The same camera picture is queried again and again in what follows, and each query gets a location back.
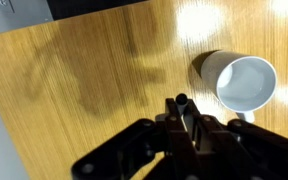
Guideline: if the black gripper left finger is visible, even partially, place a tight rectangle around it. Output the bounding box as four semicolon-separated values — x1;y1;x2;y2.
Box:
71;98;201;180

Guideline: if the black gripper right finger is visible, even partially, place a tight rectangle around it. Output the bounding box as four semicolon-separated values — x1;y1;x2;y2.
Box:
185;99;288;180

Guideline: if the black marker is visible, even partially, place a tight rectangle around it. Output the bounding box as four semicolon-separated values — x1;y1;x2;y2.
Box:
175;93;193;135

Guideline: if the white ceramic mug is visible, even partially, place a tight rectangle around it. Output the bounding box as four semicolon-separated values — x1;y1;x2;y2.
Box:
201;50;277;123

